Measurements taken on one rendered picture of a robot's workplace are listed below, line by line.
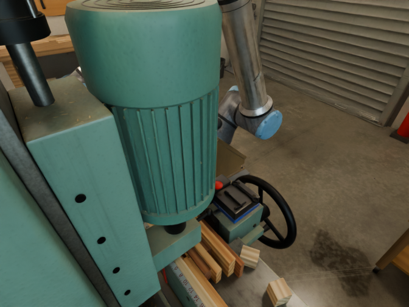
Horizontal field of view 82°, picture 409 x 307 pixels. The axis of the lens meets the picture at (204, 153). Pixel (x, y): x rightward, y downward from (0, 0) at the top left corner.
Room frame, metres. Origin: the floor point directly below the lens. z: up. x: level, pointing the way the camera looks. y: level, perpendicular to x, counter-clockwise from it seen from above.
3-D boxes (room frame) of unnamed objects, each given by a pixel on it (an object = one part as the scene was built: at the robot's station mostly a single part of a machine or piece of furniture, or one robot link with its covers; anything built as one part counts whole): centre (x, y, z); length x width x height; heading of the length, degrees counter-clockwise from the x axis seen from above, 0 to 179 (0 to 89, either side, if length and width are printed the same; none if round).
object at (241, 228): (0.45, -0.08, 0.92); 0.15 x 0.13 x 0.09; 38
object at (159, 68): (0.32, 0.07, 1.32); 0.18 x 0.18 x 0.31
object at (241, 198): (0.45, -0.07, 0.99); 0.13 x 0.11 x 0.06; 38
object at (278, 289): (0.22, -0.17, 0.92); 0.04 x 0.04 x 0.04; 17
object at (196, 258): (0.33, 0.05, 0.92); 0.19 x 0.02 x 0.05; 38
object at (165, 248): (0.31, 0.08, 0.99); 0.14 x 0.07 x 0.09; 128
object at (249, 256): (0.31, -0.11, 0.92); 0.04 x 0.03 x 0.04; 69
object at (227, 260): (0.34, -0.01, 0.94); 0.18 x 0.02 x 0.07; 38
